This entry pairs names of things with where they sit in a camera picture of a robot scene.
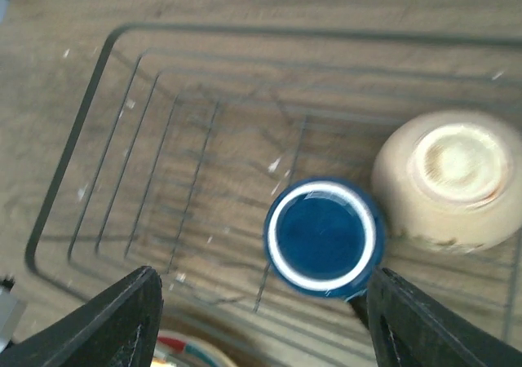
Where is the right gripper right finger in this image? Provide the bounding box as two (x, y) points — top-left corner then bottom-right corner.
(367, 268), (521, 367)

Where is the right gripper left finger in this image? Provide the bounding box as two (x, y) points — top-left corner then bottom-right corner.
(1, 266), (163, 366)

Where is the dark blue ceramic mug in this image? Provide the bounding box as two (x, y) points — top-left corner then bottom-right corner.
(263, 175), (387, 327)

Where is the cream ceramic bowl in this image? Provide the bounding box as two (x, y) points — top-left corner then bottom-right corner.
(371, 110), (521, 254)

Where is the red-rimmed white plate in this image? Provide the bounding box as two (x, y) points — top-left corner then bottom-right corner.
(150, 329), (237, 366)

